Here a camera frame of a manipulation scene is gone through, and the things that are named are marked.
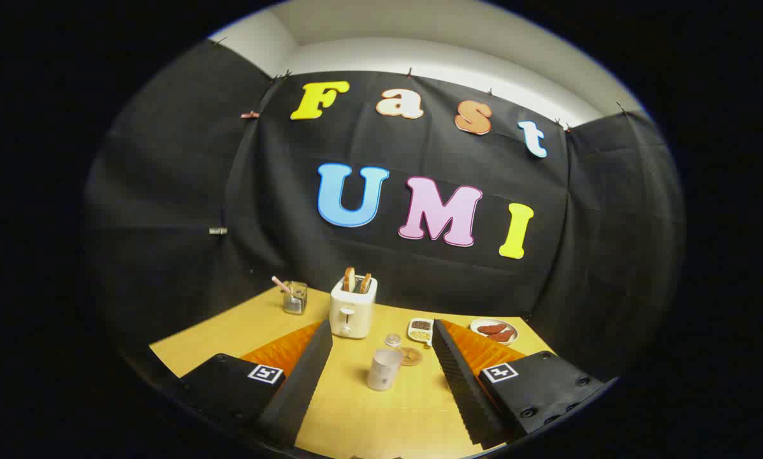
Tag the round cork coaster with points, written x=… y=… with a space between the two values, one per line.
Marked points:
x=413 y=357

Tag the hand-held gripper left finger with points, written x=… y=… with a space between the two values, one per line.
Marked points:
x=301 y=382

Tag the wooden table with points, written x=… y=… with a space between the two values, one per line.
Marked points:
x=368 y=421

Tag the small clear round lid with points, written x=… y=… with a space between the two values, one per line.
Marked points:
x=392 y=339

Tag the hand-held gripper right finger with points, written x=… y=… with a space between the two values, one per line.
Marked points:
x=461 y=382

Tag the toast bread slice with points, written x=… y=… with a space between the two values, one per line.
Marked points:
x=349 y=280
x=364 y=284

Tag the square glass holder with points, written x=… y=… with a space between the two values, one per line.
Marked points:
x=295 y=301

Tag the white toaster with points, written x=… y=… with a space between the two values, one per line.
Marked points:
x=352 y=315

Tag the white divided snack dish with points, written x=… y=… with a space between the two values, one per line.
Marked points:
x=421 y=330

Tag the white oval plate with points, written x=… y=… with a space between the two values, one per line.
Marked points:
x=477 y=328

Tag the clear plastic juice bottle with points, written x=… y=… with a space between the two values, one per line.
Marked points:
x=384 y=370

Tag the pink pen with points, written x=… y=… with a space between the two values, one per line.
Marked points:
x=280 y=283

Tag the red sausage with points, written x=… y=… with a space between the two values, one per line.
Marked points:
x=502 y=336
x=491 y=328

